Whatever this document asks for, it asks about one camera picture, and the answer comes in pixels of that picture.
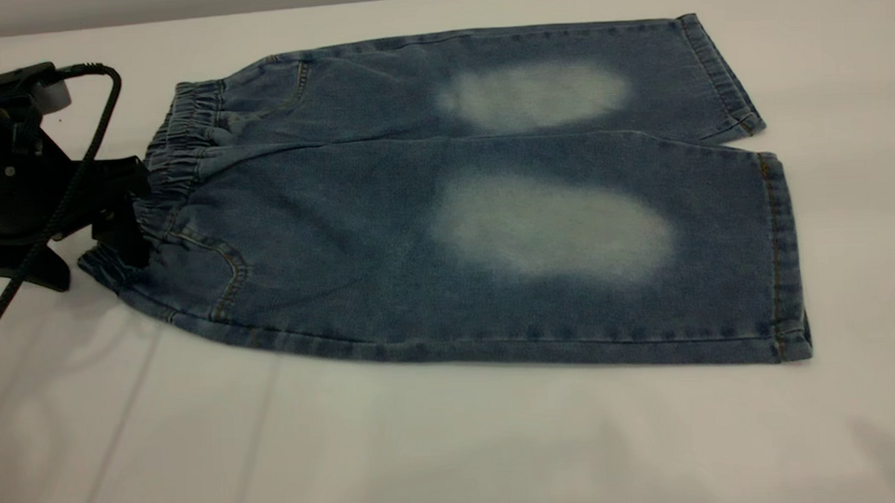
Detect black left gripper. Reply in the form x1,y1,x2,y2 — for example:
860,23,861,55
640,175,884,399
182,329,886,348
0,97,155,294

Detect blue denim pants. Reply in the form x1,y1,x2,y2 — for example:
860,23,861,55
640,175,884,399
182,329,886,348
70,8,815,389

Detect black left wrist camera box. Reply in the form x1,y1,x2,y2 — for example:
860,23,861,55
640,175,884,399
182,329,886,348
0,61,73,118

